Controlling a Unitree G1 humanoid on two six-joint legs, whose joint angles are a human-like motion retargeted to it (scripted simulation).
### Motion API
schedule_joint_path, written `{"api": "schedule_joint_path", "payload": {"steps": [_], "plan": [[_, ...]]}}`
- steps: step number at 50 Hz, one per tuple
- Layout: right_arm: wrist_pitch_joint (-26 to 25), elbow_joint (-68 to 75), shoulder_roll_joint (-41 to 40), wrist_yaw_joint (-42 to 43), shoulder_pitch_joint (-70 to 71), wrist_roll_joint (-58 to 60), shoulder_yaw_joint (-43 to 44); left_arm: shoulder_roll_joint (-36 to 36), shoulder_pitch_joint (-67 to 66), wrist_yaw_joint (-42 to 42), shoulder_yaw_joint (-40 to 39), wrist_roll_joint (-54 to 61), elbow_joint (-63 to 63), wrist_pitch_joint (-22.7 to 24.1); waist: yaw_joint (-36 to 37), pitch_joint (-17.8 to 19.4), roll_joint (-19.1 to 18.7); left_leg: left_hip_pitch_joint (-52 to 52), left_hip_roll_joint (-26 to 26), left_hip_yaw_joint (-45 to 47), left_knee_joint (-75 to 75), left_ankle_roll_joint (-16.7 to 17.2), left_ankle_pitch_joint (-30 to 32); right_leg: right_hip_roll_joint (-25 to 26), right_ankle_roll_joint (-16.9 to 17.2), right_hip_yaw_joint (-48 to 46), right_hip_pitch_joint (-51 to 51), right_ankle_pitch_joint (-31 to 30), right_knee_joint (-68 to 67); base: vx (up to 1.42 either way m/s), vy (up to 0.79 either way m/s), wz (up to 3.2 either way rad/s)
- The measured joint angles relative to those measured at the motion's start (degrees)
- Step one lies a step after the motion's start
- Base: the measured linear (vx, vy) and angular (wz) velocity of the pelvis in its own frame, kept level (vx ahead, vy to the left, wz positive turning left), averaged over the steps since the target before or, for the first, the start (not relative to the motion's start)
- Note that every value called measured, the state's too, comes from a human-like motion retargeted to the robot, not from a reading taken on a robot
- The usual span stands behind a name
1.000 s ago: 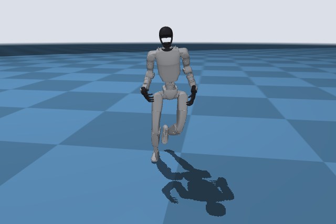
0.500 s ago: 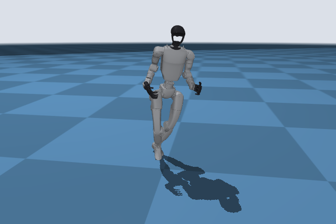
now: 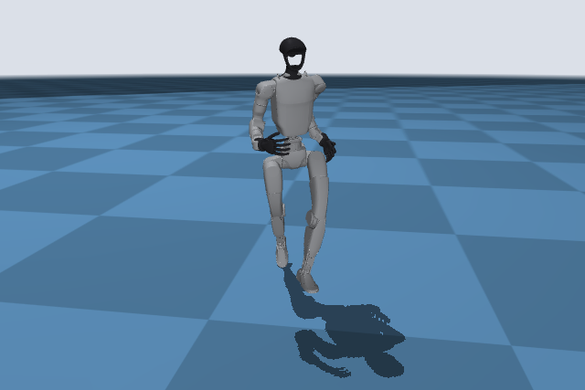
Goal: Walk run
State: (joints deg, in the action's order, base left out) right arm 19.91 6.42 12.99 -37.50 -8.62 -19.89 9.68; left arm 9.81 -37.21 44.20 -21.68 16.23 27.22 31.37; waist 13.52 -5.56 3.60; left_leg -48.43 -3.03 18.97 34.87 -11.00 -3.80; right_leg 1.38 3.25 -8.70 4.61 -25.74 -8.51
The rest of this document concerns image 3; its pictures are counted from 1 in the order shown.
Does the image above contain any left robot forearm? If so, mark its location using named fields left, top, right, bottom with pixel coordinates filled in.
left=308, top=114, right=328, bottom=142

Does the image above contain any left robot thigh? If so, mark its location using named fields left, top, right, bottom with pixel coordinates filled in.
left=305, top=151, right=329, bottom=228

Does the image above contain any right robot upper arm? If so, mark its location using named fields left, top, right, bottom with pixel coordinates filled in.
left=252, top=80, right=276, bottom=131

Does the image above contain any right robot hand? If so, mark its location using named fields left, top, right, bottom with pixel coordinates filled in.
left=254, top=132, right=291, bottom=156

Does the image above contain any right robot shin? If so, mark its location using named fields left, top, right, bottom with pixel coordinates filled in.
left=271, top=216, right=284, bottom=248

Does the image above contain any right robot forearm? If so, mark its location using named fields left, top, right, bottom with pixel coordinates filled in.
left=249, top=119, right=263, bottom=150

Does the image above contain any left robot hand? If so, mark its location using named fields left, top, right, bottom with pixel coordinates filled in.
left=319, top=132, right=336, bottom=163

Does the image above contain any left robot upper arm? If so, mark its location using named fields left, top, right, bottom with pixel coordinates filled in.
left=311, top=75, right=326, bottom=101

